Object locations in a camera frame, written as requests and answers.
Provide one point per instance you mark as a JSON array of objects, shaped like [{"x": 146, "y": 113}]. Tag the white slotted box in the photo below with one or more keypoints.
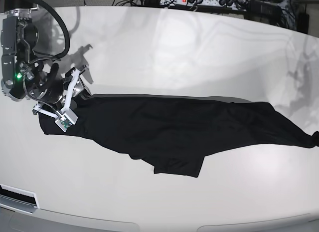
[{"x": 18, "y": 200}]

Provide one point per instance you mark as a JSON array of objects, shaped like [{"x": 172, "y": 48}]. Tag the black power supply box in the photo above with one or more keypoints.
[{"x": 264, "y": 9}]

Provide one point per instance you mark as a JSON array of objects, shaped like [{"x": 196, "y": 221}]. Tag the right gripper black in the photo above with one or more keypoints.
[{"x": 55, "y": 91}]

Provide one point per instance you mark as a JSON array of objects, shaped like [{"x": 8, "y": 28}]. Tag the black t-shirt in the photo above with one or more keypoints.
[{"x": 174, "y": 135}]

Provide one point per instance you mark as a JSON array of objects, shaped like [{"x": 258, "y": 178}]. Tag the white power strip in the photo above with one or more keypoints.
[{"x": 240, "y": 5}]

